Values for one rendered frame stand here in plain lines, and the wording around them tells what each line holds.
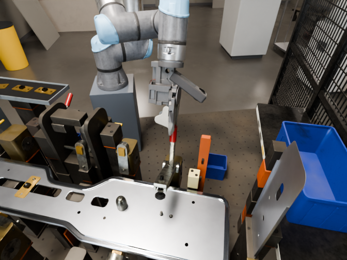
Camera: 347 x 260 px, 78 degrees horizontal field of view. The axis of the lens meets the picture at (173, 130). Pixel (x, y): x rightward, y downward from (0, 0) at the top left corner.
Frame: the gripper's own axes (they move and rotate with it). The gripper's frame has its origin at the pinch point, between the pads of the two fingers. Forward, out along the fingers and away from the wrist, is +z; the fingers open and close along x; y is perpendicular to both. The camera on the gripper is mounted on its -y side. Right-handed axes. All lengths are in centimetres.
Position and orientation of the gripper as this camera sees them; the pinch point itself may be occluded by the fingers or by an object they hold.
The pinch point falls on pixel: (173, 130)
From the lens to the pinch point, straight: 65.3
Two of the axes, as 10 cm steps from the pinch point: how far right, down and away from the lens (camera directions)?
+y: -9.8, -1.4, 1.6
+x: -2.0, 3.6, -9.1
